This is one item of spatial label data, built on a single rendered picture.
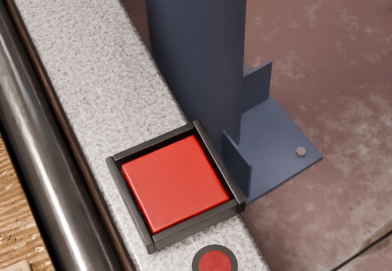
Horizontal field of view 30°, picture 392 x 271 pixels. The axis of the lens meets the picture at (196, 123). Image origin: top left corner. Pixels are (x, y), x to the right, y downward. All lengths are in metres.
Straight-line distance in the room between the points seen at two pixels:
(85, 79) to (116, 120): 0.05
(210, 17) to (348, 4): 0.77
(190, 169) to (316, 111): 1.16
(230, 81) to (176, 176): 0.81
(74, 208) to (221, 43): 0.73
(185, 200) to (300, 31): 1.31
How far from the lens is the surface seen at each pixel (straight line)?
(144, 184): 0.52
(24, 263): 0.48
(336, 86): 1.72
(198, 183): 0.52
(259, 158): 1.58
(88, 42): 0.62
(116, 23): 0.63
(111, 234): 0.57
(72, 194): 0.54
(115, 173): 0.53
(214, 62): 1.25
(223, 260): 0.51
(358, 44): 1.80
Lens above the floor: 1.39
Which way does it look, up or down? 58 degrees down
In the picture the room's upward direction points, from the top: 3 degrees counter-clockwise
